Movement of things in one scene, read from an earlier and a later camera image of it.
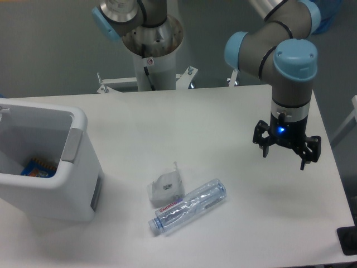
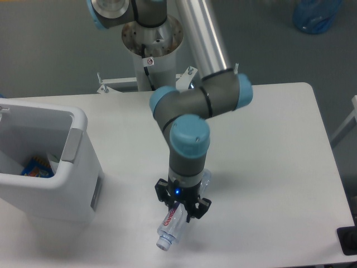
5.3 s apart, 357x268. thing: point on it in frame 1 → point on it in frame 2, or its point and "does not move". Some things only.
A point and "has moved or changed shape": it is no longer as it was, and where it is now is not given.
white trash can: [49, 171] does not move
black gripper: [283, 130] → [188, 196]
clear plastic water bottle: [188, 206] has moved or changed shape
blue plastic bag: [328, 9] does not move
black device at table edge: [347, 237] does not move
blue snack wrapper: [34, 168] does not move
